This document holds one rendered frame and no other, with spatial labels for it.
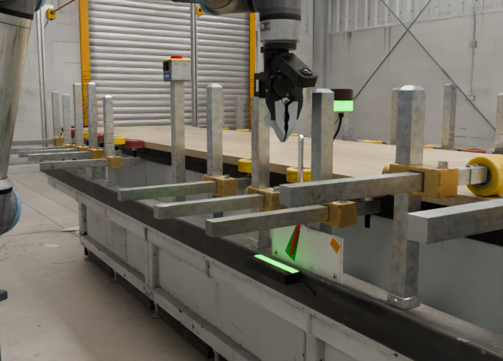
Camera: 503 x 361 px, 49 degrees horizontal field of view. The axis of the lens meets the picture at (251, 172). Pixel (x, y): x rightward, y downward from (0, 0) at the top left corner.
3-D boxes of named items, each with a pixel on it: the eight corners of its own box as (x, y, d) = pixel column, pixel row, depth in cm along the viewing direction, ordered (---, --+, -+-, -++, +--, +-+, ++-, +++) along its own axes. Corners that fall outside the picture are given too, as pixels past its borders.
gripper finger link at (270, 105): (282, 120, 121) (282, 79, 120) (287, 120, 120) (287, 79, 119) (264, 120, 119) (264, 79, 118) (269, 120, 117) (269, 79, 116)
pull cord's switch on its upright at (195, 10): (197, 152, 412) (196, -1, 398) (189, 150, 424) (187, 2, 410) (207, 151, 416) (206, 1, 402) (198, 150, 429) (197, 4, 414)
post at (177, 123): (176, 215, 187) (173, 80, 181) (170, 213, 191) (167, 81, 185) (188, 213, 189) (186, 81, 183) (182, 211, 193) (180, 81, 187)
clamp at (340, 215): (338, 228, 115) (339, 204, 115) (299, 216, 127) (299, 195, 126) (358, 225, 118) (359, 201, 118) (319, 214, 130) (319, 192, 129)
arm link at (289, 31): (310, 21, 118) (272, 17, 113) (309, 44, 118) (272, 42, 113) (285, 25, 125) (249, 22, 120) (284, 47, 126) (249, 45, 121)
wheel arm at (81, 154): (29, 162, 250) (28, 153, 250) (28, 162, 253) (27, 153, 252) (122, 157, 273) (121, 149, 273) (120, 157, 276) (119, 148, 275)
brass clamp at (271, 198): (269, 213, 136) (269, 193, 136) (241, 204, 148) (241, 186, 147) (290, 210, 140) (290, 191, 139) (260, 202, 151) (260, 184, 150)
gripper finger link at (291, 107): (281, 140, 127) (282, 99, 126) (297, 141, 122) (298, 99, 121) (270, 140, 125) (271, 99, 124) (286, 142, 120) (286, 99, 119)
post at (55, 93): (56, 171, 334) (52, 90, 327) (55, 170, 337) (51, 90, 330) (62, 170, 335) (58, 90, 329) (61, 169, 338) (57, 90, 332)
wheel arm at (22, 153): (19, 159, 271) (19, 150, 271) (18, 158, 274) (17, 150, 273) (106, 154, 294) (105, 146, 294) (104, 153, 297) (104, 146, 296)
